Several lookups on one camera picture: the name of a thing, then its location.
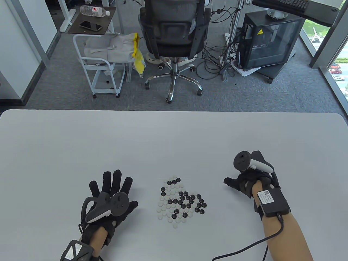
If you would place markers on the person's left hand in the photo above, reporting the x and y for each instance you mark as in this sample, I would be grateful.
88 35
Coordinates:
106 197

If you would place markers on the person's right hand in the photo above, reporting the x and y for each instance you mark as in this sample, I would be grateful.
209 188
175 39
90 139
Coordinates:
242 183

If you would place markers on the pile of mixed go stones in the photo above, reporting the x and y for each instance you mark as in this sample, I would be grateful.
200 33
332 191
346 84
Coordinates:
175 201

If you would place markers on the person's right forearm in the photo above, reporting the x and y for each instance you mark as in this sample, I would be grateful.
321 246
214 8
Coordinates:
288 239

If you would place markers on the black and white left controller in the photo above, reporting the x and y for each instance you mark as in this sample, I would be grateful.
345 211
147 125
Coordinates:
119 203

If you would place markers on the black and white controller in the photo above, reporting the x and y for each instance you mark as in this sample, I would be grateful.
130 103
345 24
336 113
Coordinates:
241 161
119 203

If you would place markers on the black and white right controller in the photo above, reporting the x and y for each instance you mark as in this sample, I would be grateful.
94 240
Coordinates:
241 161

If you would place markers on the white papers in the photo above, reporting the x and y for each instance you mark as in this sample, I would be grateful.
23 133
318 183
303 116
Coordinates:
244 72

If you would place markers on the black wheeled platform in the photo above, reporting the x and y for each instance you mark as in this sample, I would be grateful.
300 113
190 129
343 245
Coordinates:
274 72

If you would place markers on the white rolling cart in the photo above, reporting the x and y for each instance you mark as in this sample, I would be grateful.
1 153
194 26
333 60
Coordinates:
95 66

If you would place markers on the yellow plastic bag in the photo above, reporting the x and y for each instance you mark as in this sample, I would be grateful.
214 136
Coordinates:
139 64

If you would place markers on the black computer case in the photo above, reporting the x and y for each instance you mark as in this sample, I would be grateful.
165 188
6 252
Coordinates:
272 43

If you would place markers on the white power strip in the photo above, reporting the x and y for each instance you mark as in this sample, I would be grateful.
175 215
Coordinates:
227 38

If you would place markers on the grey fabric bag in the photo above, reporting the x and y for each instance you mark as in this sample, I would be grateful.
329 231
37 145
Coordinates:
119 49

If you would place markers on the grey window pillar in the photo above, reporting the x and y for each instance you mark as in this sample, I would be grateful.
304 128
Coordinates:
326 49

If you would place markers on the black mesh office chair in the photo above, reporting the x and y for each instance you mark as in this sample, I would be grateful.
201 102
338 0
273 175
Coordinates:
171 30

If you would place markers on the black smartphone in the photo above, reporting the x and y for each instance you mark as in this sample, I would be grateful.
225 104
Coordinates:
90 25

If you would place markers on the round silver stand base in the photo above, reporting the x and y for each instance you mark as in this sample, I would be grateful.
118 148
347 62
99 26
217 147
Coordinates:
277 15

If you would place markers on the brown side table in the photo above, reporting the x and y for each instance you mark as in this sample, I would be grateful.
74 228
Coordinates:
108 24

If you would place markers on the white desk leg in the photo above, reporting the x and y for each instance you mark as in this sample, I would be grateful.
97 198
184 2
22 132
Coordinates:
66 24

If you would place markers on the black keyboard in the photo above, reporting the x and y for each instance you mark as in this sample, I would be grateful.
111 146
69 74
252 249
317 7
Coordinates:
291 5

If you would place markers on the clear plastic water bottle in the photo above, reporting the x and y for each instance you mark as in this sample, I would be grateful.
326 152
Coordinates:
91 11

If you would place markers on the black labelled wrist camera box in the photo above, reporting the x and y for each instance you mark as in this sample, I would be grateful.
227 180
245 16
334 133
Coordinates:
274 202

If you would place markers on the black patterned wrist camera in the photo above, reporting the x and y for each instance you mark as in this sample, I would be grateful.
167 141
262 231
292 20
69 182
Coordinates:
76 250

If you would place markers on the aluminium frame post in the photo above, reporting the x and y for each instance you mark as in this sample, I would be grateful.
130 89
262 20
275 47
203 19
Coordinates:
225 76

